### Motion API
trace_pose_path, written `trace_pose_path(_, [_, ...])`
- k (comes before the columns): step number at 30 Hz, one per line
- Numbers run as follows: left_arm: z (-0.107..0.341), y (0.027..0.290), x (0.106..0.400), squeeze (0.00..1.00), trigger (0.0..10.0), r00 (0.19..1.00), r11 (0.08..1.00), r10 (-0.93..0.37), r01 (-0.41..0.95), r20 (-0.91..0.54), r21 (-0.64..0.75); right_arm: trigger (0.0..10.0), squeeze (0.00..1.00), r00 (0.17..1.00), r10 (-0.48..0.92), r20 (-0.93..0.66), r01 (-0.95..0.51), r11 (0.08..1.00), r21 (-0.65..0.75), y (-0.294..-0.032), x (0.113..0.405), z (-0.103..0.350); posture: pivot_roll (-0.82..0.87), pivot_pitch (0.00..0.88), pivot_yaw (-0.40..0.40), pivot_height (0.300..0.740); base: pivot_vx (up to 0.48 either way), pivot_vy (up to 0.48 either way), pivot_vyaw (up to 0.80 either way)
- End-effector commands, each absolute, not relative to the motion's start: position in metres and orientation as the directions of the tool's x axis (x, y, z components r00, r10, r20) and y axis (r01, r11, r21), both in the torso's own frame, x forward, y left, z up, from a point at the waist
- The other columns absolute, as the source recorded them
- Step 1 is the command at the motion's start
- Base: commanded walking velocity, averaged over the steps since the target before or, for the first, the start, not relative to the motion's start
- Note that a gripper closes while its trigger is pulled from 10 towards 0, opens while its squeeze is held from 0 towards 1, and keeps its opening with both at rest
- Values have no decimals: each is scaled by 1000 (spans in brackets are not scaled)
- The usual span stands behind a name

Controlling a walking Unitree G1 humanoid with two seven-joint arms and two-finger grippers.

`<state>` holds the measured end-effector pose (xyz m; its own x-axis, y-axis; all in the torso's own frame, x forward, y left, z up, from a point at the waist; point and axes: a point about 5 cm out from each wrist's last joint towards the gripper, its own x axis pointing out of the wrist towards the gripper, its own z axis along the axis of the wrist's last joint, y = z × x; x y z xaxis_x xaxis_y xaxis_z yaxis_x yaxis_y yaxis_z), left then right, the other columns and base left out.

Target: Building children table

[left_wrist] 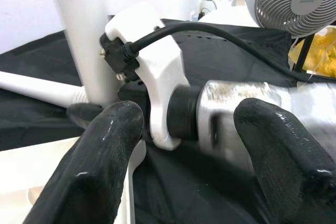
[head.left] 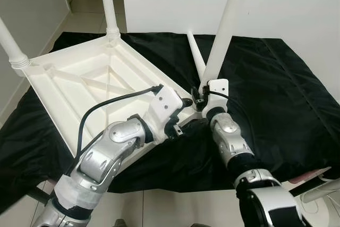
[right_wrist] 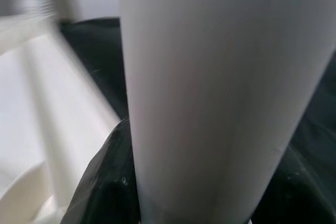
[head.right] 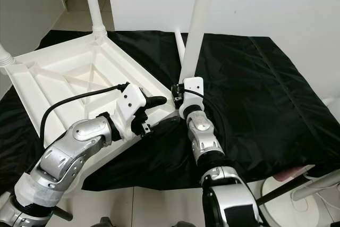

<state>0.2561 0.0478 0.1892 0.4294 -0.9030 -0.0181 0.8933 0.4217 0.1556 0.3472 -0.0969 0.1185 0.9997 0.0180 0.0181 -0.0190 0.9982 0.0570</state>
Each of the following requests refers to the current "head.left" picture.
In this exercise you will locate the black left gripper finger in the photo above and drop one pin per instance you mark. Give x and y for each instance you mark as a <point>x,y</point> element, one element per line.
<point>192,124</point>
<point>186,102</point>

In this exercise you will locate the white plastic table leg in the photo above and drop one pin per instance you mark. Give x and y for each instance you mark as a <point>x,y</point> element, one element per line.
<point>226,25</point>
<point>13,49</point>
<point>109,3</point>
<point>195,51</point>

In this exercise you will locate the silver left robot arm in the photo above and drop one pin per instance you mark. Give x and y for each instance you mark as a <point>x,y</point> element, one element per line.
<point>106,158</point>

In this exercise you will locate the black fabric table cover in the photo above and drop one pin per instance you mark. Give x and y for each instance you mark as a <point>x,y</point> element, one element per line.
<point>287,94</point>

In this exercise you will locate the grey robot left leg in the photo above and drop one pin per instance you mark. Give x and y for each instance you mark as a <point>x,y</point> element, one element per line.
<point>120,223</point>

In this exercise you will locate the dark metal table leg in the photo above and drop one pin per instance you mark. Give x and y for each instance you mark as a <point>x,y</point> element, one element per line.
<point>37,195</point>
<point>311,185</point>

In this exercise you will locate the white floor fan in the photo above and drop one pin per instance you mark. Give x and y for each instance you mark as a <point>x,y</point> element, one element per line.
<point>325,200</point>

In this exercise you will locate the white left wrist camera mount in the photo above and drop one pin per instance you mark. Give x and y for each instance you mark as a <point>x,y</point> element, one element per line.
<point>167,104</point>

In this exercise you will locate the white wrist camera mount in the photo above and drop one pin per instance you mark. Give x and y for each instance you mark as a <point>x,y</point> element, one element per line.
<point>219,91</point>
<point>167,104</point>

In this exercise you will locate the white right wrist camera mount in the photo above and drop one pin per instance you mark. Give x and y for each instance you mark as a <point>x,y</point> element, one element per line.
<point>219,91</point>

